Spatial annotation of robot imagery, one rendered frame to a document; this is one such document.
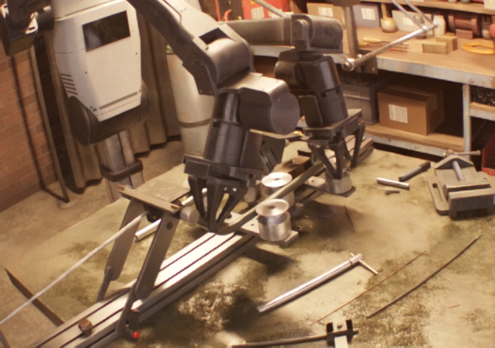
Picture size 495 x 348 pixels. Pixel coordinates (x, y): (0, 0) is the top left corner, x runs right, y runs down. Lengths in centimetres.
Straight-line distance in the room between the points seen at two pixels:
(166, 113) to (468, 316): 328
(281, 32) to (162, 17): 26
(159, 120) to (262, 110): 302
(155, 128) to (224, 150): 299
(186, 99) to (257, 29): 180
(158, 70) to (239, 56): 298
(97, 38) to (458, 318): 111
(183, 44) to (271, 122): 16
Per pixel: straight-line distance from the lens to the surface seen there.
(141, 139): 368
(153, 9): 81
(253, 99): 73
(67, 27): 141
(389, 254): 88
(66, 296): 93
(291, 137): 131
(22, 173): 367
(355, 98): 248
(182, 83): 279
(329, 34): 91
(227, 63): 75
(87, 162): 345
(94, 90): 144
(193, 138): 288
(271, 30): 100
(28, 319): 248
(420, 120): 235
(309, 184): 101
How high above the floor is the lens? 139
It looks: 24 degrees down
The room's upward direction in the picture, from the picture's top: 10 degrees counter-clockwise
